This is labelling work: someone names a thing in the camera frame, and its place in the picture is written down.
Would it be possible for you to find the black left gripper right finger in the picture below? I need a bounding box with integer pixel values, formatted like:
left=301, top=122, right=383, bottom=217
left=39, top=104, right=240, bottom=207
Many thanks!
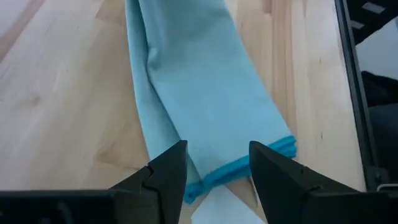
left=249, top=140, right=361, bottom=224

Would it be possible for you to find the light blue microfiber towel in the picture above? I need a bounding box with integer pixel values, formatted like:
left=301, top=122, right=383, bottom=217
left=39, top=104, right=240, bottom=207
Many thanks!
left=124, top=0, right=298, bottom=224

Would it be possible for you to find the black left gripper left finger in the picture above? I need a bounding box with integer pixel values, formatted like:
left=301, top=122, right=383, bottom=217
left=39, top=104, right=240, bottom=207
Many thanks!
left=109, top=139, right=189, bottom=224

